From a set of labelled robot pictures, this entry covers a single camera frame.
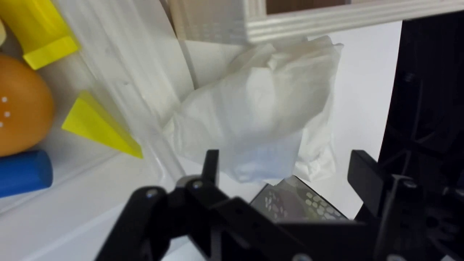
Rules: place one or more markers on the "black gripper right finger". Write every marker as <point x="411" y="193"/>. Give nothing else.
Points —
<point x="416" y="222"/>

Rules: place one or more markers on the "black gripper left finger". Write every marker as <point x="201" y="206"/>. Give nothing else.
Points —
<point x="194" y="222"/>

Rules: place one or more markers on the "white paper towel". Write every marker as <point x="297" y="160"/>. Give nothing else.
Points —
<point x="262" y="111"/>

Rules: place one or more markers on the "black TV remote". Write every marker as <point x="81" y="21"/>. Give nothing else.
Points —
<point x="300" y="204"/>

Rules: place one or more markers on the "yellow toy wedge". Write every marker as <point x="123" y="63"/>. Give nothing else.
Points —
<point x="95" y="124"/>

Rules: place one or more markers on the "blue toy cylinder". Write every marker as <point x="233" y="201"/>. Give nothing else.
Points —
<point x="23" y="173"/>

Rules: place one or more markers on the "crumpled clear plastic bag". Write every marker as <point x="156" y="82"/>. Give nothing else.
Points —
<point x="121" y="59"/>

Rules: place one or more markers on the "orange toy ball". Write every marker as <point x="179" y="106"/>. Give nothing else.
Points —
<point x="23" y="106"/>

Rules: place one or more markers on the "wooden shape sorter box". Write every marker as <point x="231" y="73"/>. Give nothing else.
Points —
<point x="271" y="19"/>

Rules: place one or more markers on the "yellow toy block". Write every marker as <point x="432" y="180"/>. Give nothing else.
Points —
<point x="37" y="30"/>

